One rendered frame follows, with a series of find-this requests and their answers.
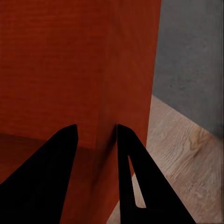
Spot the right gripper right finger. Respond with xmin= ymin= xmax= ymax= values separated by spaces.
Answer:
xmin=117 ymin=124 xmax=196 ymax=224

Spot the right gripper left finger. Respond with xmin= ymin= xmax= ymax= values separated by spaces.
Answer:
xmin=0 ymin=124 xmax=78 ymax=224

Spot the storage box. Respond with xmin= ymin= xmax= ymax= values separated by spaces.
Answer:
xmin=0 ymin=0 xmax=161 ymax=224

